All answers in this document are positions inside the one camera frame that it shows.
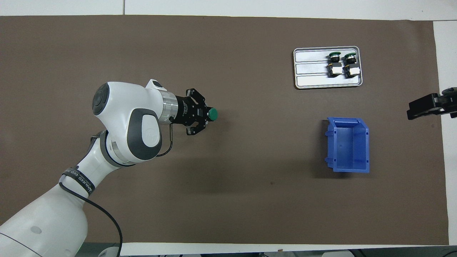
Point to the grey metal tray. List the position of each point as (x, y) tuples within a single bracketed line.
[(310, 71)]

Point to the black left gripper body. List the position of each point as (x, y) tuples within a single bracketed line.
[(189, 111)]

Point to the blue plastic storage bin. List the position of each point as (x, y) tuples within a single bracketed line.
[(350, 150)]

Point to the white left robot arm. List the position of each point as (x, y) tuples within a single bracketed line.
[(121, 107)]

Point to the brown paper table mat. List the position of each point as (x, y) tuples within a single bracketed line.
[(250, 178)]

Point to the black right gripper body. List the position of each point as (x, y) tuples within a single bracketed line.
[(450, 103)]

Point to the green push button switch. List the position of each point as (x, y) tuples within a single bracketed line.
[(334, 66), (351, 67), (213, 114)]

